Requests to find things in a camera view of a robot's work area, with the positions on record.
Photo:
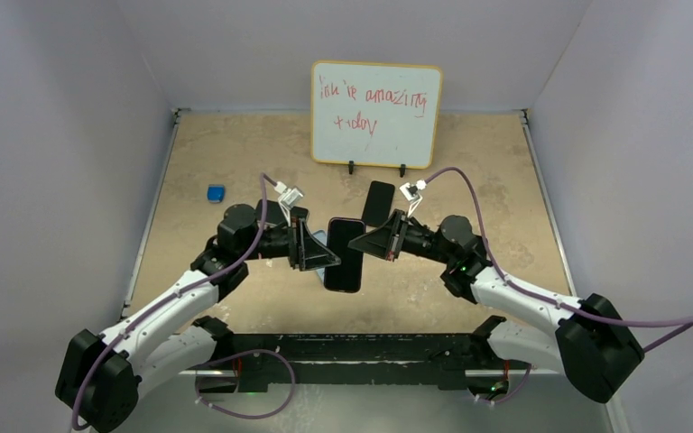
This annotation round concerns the black smartphone face down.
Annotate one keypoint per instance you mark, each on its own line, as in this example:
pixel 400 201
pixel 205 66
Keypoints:
pixel 378 203

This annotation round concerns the light blue phone case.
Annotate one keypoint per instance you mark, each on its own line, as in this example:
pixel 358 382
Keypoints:
pixel 321 236

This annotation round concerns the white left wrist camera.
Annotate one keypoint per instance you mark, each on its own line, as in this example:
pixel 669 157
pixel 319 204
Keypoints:
pixel 288 198

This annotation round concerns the black smartphone with purple edge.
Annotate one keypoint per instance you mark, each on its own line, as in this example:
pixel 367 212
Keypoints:
pixel 347 276

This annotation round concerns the small blue eraser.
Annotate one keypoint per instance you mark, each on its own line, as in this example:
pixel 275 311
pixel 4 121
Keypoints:
pixel 216 193

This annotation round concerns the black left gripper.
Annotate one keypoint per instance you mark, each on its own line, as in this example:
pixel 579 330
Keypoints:
pixel 305 252

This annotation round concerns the black phone case with cutouts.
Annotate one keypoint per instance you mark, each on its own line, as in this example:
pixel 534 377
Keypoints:
pixel 275 216

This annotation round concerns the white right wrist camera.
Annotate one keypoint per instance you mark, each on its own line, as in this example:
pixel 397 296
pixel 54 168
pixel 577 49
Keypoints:
pixel 412 193

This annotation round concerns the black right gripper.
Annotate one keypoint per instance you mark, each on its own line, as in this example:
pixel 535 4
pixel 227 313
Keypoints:
pixel 383 241

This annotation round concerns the yellow framed whiteboard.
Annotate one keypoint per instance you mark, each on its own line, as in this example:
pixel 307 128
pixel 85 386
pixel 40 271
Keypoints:
pixel 374 114

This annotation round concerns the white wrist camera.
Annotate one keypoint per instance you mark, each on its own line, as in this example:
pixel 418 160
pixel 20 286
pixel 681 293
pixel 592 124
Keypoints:
pixel 288 198
pixel 412 193

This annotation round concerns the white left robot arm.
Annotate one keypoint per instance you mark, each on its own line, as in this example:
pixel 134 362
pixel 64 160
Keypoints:
pixel 104 375

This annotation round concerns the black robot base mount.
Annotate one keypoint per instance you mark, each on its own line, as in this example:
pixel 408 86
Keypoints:
pixel 449 362

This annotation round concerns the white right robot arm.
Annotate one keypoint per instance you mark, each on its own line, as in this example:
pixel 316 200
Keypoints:
pixel 579 338

